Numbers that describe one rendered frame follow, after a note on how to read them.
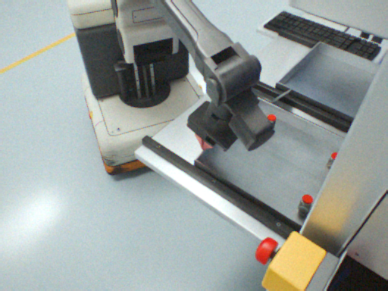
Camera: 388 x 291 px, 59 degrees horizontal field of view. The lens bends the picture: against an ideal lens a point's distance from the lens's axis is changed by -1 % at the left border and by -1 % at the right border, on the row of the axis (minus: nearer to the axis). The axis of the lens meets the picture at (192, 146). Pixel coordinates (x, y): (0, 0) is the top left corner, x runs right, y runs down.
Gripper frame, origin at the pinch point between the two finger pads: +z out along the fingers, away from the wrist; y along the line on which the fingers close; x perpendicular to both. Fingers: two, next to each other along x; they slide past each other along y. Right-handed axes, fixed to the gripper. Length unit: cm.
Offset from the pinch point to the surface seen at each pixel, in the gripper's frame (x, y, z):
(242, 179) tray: -1.0, 11.0, -0.6
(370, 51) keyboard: 75, 16, 5
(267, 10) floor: 228, -68, 119
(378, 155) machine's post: -11.5, 20.3, -37.9
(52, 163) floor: 3, -74, 117
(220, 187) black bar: -6.5, 8.7, -1.9
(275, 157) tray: 9.0, 13.4, -1.2
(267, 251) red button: -18.2, 20.4, -17.4
